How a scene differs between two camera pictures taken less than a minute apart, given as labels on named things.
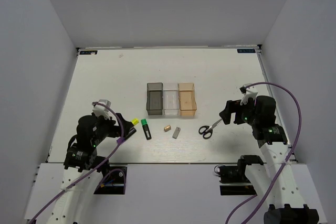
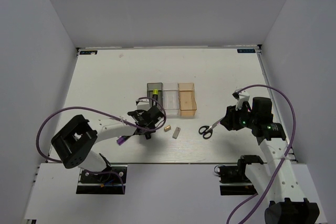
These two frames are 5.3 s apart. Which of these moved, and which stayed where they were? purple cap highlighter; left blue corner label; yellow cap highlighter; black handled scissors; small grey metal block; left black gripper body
Moved: left black gripper body; yellow cap highlighter
Stayed: small grey metal block; left blue corner label; black handled scissors; purple cap highlighter
